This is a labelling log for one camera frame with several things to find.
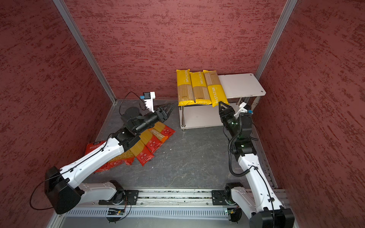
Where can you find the yellow spaghetti bag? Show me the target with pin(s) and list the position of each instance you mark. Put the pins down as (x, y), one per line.
(185, 89)
(215, 88)
(200, 88)

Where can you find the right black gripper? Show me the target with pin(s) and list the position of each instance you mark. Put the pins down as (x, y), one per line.
(228, 111)

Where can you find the white two-tier shelf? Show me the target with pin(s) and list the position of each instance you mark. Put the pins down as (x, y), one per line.
(237, 88)

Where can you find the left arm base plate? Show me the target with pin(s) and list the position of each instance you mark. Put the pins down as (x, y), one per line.
(131, 196)

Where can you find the circuit board with wires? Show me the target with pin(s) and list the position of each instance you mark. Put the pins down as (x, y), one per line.
(115, 214)
(234, 214)

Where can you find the left aluminium corner post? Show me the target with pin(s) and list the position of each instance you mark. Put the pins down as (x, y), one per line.
(72, 26)

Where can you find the right circuit board with wires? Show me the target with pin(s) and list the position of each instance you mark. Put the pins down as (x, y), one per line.
(234, 214)

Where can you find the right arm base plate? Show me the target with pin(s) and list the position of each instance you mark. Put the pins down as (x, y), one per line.
(222, 197)

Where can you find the small red macaroni bag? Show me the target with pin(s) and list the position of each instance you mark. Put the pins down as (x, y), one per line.
(126, 158)

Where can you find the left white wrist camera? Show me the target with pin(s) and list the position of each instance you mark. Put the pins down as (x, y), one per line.
(148, 99)

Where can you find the orange pasta bag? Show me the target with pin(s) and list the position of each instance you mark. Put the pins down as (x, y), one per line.
(158, 135)

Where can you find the right aluminium corner post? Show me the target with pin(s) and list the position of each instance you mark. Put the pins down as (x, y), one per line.
(279, 28)

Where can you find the red spaghetti bag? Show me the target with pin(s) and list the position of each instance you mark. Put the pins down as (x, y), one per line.
(164, 129)
(150, 141)
(141, 152)

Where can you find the red spaghetti bag front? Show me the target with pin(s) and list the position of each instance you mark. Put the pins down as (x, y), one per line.
(141, 152)

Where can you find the large red macaroni bag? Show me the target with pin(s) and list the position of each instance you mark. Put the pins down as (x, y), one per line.
(93, 146)

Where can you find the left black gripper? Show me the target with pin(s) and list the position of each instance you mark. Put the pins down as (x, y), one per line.
(161, 114)

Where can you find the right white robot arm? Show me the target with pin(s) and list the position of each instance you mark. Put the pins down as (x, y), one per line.
(263, 209)

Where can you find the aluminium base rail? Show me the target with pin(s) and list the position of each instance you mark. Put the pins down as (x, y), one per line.
(163, 198)

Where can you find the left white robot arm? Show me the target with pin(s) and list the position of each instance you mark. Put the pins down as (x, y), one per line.
(64, 187)

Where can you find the aluminium corner post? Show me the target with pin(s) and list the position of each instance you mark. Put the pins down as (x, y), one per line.
(279, 28)
(72, 26)

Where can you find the left circuit board with wires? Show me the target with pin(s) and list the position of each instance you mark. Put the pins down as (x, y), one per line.
(115, 214)

